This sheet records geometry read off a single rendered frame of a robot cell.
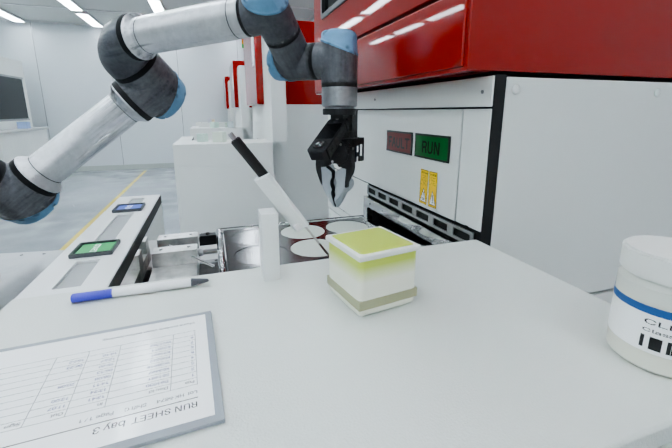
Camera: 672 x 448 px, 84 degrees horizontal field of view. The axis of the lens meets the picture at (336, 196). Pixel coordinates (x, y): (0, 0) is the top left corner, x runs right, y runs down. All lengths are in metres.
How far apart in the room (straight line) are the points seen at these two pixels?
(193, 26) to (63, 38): 8.22
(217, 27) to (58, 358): 0.60
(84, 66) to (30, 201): 7.83
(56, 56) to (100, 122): 7.98
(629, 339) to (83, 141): 1.04
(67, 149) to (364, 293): 0.85
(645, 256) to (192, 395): 0.36
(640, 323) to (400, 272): 0.20
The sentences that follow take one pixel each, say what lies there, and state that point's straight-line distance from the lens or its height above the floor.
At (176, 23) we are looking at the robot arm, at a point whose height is 1.33.
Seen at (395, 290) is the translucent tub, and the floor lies 0.99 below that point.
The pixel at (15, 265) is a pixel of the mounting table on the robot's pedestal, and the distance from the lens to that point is 1.14.
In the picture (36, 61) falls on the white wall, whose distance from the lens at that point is 9.11.
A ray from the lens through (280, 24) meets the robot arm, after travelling 0.76.
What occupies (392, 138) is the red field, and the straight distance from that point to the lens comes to 0.87.
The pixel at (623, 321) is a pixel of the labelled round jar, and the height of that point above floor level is 1.00.
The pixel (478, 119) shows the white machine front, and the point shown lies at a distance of 0.64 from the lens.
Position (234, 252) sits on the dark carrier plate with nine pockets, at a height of 0.90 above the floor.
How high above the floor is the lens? 1.17
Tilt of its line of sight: 13 degrees down
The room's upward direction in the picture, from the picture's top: straight up
